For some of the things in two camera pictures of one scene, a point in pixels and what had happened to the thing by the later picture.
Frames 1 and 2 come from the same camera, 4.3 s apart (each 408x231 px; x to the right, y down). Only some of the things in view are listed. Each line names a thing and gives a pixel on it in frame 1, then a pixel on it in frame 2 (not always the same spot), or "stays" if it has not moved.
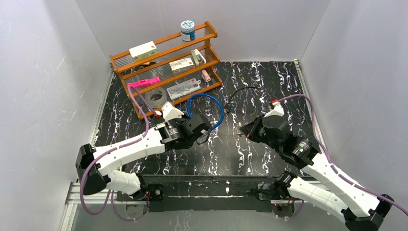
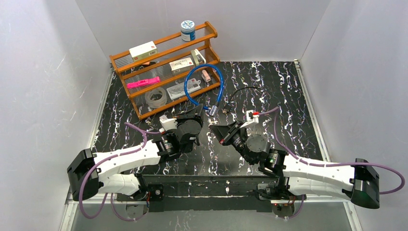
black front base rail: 211,193 stays
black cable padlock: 227,107 stays
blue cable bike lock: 223,117 → 214,109
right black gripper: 252,130 → 229,135
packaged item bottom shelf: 183,89 stays
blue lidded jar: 187,31 stays
